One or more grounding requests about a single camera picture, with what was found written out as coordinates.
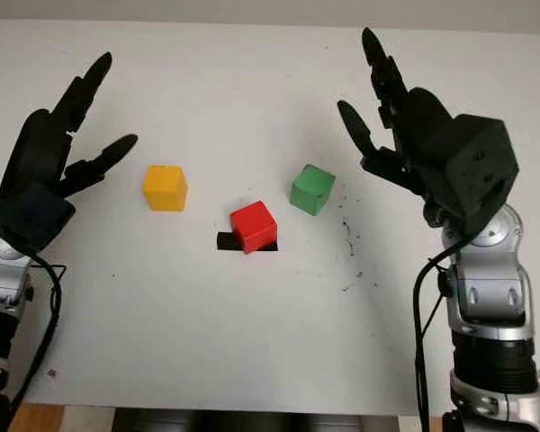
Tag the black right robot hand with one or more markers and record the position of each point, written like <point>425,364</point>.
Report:
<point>425,144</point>

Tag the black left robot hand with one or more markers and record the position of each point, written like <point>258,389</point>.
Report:
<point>38,148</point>

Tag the green wooden block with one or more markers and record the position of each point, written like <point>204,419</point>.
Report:
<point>312,189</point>

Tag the yellow wooden block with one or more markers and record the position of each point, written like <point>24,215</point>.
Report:
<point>164,189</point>

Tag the red wooden block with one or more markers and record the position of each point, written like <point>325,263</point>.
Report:
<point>254,227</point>

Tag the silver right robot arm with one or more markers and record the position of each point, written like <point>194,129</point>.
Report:
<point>490,292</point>

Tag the black tape strip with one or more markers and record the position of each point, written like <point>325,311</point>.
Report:
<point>227,242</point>

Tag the dark robot torso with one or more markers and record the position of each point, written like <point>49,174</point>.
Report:
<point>252,422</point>

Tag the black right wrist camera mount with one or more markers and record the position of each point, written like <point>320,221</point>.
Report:
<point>481,171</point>

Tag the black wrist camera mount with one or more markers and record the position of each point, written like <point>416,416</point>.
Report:
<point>481,171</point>
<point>31,216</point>

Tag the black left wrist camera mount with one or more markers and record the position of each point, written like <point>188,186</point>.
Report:
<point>31,216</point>

